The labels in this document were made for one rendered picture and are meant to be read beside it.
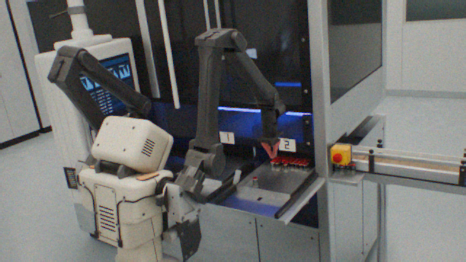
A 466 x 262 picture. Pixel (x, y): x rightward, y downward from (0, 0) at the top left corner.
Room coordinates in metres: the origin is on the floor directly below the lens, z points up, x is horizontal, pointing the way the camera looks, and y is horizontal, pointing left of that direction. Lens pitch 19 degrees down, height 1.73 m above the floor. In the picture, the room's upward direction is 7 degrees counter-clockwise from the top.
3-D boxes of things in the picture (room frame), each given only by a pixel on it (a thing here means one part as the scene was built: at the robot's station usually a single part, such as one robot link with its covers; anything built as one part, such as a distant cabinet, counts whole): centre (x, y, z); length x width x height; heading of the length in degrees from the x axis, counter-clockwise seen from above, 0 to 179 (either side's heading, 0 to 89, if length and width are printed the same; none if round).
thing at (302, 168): (1.83, -0.25, 0.90); 0.18 x 0.02 x 0.05; 55
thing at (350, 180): (1.72, -0.50, 0.87); 0.14 x 0.13 x 0.02; 145
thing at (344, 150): (1.69, -0.46, 1.00); 0.08 x 0.07 x 0.07; 145
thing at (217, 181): (1.94, 0.09, 0.90); 0.34 x 0.26 x 0.04; 145
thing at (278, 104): (1.58, -0.16, 1.28); 0.11 x 0.09 x 0.12; 145
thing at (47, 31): (2.73, 1.03, 1.51); 0.48 x 0.01 x 0.59; 55
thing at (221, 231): (2.70, 0.15, 0.44); 2.06 x 1.00 x 0.88; 55
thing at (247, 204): (1.78, -0.01, 0.87); 0.70 x 0.48 x 0.02; 55
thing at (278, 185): (1.74, -0.19, 0.90); 0.34 x 0.26 x 0.04; 145
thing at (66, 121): (2.09, 0.67, 1.19); 0.50 x 0.19 x 0.78; 152
